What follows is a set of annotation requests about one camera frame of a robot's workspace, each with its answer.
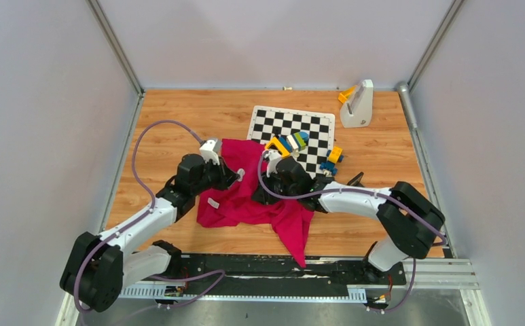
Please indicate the grey metal pipe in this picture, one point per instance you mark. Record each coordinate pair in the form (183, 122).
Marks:
(404, 93)

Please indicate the yellow triangle block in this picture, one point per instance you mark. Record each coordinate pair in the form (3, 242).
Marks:
(280, 144)

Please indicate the black frame box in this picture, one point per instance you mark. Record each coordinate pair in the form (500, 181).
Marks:
(356, 180)

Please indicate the black white chessboard mat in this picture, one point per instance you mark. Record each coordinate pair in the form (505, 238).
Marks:
(266, 122)

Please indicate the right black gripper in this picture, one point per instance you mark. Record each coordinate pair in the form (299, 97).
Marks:
(263, 197)

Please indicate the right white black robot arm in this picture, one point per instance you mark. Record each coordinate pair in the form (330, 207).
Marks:
(411, 222)

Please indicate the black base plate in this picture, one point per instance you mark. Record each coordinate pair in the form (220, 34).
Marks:
(277, 276)

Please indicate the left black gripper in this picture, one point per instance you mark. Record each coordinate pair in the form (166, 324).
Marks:
(226, 176)

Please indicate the yellow toy behind metronome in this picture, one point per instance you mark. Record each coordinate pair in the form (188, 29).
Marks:
(347, 94)

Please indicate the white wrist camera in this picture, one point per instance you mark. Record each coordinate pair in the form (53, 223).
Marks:
(272, 157)
(209, 151)

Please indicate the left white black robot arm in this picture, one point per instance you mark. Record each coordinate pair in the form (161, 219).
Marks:
(101, 265)

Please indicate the white metronome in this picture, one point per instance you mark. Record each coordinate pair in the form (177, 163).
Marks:
(357, 112)

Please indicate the yellow blue toy bricks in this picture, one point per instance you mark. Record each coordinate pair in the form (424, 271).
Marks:
(334, 156)

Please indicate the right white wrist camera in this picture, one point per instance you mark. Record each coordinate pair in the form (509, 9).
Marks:
(272, 157)

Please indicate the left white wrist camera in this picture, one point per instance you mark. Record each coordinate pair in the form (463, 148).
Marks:
(209, 151)

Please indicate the green round brooch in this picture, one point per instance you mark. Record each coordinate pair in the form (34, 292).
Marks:
(240, 173)

